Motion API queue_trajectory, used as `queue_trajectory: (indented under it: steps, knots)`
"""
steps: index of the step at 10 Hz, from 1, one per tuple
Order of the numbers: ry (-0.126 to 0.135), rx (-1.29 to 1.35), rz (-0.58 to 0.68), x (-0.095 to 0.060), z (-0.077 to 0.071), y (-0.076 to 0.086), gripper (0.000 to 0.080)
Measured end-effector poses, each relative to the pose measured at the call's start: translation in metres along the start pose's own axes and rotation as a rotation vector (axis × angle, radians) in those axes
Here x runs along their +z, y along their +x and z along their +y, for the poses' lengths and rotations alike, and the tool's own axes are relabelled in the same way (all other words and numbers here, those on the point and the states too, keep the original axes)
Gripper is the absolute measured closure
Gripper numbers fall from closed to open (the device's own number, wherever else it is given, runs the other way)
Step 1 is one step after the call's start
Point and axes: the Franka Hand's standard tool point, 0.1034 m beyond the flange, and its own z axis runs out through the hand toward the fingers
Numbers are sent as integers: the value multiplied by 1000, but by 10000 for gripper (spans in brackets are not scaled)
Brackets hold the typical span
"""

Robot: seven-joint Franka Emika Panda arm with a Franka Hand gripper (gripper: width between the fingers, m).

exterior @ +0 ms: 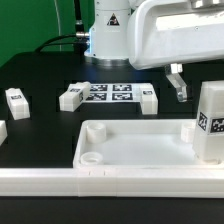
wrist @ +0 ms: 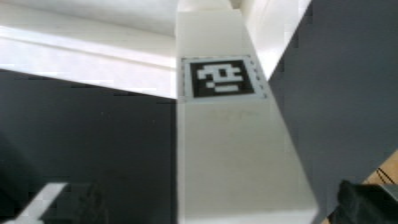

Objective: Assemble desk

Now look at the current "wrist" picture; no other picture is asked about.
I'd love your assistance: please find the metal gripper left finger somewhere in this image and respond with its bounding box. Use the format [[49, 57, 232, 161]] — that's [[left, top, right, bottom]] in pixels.
[[10, 182, 106, 224]]

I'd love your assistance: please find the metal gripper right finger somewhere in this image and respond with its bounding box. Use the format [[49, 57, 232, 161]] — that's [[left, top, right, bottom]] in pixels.
[[328, 180, 398, 224]]

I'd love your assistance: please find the white desk leg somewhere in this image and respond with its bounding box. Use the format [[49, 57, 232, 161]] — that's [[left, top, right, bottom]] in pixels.
[[175, 0, 317, 224]]

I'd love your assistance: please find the white desk top tray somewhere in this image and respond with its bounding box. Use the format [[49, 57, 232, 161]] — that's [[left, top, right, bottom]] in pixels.
[[0, 0, 312, 99]]

